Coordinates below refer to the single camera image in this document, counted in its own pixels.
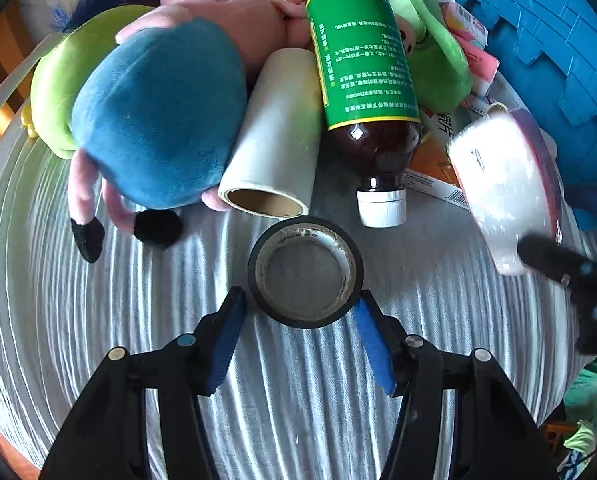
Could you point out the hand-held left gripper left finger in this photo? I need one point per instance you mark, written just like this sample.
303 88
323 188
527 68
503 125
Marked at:
225 342

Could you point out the light green plush toy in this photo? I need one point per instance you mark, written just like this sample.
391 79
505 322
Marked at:
61 82

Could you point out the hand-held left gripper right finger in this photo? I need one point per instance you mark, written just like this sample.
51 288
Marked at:
373 347

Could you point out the orange and white box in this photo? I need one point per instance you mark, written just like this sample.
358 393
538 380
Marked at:
436 160

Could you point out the blue furry plush toy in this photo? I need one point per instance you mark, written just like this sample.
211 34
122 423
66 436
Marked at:
93 2

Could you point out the pink pig plush toy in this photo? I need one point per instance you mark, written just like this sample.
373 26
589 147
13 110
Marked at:
163 120

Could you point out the white paper roll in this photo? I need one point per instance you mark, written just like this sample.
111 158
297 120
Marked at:
278 135

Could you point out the brown bottle with green label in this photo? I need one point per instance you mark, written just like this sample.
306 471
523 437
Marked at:
363 85

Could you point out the small beige tape roll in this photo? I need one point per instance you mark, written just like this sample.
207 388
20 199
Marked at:
497 108

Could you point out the wooden chair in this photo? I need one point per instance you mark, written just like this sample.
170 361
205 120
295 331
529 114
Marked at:
3 55

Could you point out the blue plastic basket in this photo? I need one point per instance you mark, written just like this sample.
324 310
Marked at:
553 35

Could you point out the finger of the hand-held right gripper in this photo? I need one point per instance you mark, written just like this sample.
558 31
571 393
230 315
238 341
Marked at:
583 290

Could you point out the black tape roll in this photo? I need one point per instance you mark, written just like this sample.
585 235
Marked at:
303 321

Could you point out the pink and white box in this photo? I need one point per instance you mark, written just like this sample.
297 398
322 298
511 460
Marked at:
461 22

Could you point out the green monkey plush toy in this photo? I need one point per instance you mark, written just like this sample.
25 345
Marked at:
438 60

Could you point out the green garment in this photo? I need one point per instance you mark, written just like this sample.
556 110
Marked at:
596 395

